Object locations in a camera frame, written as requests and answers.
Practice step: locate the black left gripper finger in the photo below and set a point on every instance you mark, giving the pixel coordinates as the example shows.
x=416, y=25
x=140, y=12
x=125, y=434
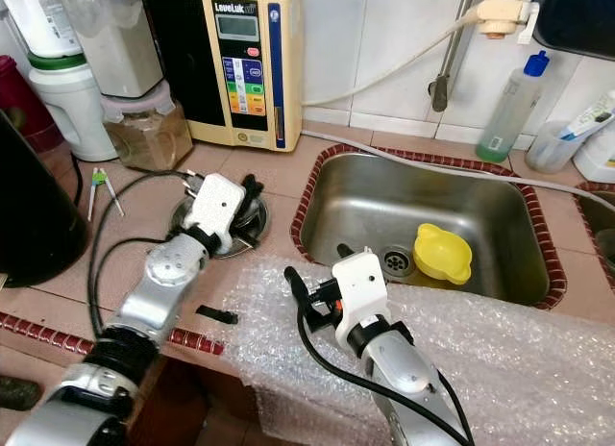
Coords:
x=255, y=187

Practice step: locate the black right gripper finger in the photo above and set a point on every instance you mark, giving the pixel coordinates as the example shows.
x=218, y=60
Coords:
x=299, y=285
x=346, y=251

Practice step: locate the stainless steel plate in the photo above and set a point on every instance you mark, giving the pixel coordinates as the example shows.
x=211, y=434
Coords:
x=187, y=220

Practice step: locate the yellow plastic bowl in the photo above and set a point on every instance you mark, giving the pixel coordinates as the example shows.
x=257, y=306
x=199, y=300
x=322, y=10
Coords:
x=442, y=254

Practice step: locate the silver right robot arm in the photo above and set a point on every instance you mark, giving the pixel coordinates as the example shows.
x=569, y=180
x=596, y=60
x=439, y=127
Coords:
x=399, y=369

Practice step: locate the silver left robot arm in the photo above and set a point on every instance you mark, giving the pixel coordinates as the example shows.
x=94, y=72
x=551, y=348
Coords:
x=168, y=278

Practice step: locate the stainless steel sink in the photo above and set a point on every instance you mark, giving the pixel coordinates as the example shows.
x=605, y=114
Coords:
x=394, y=201
x=598, y=235

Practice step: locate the black tape strip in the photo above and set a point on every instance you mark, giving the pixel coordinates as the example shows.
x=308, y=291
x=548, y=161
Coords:
x=216, y=314

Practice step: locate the bubble wrap sheet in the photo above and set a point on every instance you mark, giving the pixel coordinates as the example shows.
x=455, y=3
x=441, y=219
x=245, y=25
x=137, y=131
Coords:
x=269, y=369

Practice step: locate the jar of brown powder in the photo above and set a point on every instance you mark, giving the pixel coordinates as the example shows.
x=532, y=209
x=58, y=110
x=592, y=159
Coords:
x=151, y=138

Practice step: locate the cream black water ioniser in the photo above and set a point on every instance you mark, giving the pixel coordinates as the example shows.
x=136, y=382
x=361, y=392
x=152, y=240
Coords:
x=245, y=71

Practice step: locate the green white training chopsticks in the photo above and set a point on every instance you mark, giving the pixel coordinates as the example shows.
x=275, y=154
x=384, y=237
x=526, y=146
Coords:
x=97, y=180

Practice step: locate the white jug green lid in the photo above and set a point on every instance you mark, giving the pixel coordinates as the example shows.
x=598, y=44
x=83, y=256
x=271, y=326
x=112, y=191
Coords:
x=77, y=110

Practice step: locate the translucent white container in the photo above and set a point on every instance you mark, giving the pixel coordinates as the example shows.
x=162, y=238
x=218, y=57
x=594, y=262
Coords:
x=120, y=42

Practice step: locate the black electric kettle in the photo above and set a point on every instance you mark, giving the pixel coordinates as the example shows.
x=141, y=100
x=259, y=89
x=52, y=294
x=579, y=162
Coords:
x=38, y=206

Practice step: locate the clear soap bottle blue cap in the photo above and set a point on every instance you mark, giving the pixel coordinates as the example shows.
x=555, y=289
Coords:
x=511, y=119

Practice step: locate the metal faucet pipe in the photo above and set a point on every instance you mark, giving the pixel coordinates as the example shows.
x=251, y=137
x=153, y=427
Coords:
x=455, y=52

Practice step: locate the maroon plastic container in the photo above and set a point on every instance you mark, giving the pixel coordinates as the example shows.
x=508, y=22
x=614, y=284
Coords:
x=24, y=95

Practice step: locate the white labelled bottle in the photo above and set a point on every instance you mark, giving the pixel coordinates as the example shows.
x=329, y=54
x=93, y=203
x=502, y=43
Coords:
x=50, y=28

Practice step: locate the dark green cucumber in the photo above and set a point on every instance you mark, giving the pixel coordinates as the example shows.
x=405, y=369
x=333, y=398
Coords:
x=19, y=393

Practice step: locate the large white detergent bottle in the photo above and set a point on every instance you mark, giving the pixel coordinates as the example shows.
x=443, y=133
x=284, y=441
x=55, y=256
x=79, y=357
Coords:
x=598, y=158

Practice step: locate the blue white toothbrush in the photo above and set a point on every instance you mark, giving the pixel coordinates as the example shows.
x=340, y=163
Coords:
x=591, y=117

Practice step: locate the cream faucet diverter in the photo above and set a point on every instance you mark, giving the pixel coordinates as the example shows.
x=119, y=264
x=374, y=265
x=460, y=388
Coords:
x=507, y=12

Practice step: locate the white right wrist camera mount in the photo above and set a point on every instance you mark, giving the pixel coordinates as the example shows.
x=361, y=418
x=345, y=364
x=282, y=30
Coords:
x=360, y=287

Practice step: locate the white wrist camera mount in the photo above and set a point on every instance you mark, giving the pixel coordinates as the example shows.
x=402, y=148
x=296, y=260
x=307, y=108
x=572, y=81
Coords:
x=360, y=287
x=216, y=206

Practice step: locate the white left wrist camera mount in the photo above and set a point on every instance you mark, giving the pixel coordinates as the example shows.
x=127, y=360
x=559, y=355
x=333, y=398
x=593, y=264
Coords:
x=216, y=206

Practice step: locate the black wall-mounted box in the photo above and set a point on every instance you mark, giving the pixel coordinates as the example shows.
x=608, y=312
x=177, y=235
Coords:
x=577, y=18

